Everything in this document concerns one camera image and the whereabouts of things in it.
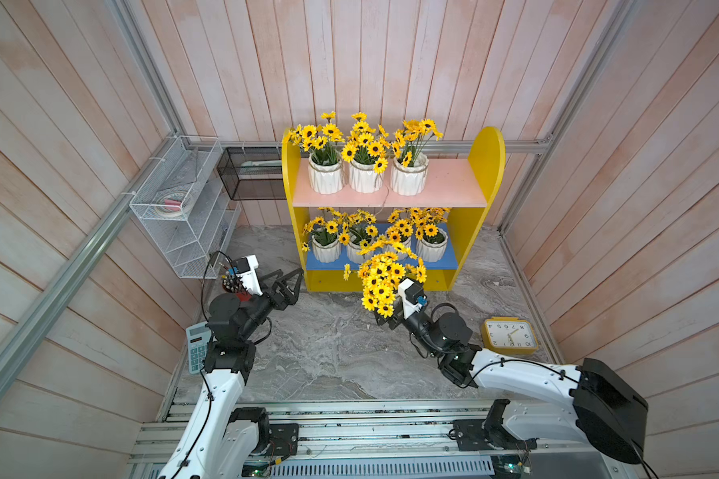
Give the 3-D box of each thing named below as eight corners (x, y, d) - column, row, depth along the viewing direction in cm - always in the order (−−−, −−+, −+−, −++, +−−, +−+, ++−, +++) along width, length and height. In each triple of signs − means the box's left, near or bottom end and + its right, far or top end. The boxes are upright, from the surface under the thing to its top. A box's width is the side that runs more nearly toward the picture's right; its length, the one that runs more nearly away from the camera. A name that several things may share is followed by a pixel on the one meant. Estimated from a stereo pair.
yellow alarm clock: (486, 353, 90) (491, 349, 87) (477, 322, 97) (481, 316, 94) (537, 353, 90) (542, 349, 87) (524, 322, 97) (529, 316, 94)
